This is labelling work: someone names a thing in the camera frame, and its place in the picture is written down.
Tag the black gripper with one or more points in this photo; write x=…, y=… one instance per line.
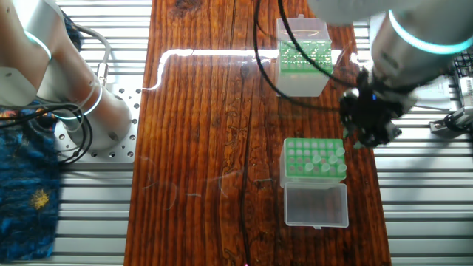
x=373, y=107

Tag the tall green pipette tip holder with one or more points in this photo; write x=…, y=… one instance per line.
x=318, y=207

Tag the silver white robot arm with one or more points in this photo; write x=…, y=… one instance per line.
x=421, y=44

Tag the black keyboard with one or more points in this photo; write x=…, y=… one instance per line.
x=465, y=66

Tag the brown wooden board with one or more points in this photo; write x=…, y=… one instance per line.
x=199, y=162

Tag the blue patterned cloth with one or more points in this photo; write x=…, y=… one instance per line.
x=26, y=199

